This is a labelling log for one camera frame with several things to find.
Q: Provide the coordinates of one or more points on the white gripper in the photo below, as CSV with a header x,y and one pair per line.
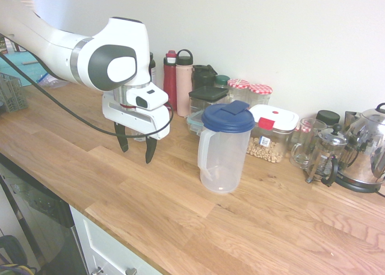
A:
x,y
135,120

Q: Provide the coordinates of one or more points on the blue plastic lid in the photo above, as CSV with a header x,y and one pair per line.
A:
x,y
222,154

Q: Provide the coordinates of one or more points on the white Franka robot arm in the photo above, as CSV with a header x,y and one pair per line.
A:
x,y
60,46

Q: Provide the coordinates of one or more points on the red water bottle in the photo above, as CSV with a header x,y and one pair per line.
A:
x,y
170,85

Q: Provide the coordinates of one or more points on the small clear drinking glass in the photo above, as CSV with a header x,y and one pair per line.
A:
x,y
138,138

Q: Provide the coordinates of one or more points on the light blue plastic object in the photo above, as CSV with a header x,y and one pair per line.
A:
x,y
194,121

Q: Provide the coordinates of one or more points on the pink bottle black cap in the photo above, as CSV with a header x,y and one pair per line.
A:
x,y
183,88

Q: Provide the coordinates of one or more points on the dark glass bottle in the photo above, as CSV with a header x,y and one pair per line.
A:
x,y
152,70

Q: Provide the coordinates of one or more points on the square canister black lid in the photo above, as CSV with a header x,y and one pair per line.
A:
x,y
207,93

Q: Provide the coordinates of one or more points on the black shaker bottle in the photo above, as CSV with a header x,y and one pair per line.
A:
x,y
201,76

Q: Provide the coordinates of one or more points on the clear plastic bag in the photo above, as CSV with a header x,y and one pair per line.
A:
x,y
52,82

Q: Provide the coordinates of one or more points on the jar with green lid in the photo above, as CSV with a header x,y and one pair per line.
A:
x,y
222,81

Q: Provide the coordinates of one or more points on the white cabinet drawer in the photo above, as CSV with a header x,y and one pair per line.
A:
x,y
102,248

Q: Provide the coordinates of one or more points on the glass jar red gingham lid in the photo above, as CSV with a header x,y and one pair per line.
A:
x,y
306,126
237,85
260,90

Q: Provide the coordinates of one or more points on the black dishwasher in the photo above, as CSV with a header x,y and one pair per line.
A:
x,y
45,227

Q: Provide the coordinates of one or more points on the silver drawer knob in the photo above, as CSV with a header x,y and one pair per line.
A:
x,y
99,270
130,270

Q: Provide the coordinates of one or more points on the grey plastic cutlery basket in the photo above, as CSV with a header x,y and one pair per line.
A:
x,y
12,94

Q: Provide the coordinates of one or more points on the cereal container white lid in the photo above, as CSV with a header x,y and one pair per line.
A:
x,y
276,115

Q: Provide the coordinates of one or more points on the clear glass mug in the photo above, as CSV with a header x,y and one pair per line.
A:
x,y
303,142

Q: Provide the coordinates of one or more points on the glass French press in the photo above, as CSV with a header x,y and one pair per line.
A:
x,y
328,154

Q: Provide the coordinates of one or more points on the jar with black lid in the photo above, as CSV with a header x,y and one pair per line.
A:
x,y
328,117

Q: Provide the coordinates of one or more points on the shiny steel electric kettle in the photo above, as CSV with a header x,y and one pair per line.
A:
x,y
370,142

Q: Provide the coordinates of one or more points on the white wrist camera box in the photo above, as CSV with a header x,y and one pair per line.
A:
x,y
147,99

